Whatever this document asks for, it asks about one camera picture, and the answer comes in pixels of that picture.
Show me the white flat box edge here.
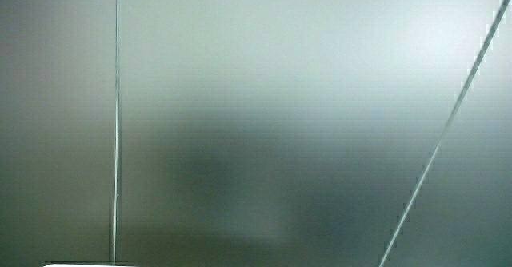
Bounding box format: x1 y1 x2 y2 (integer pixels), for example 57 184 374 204
42 261 142 267

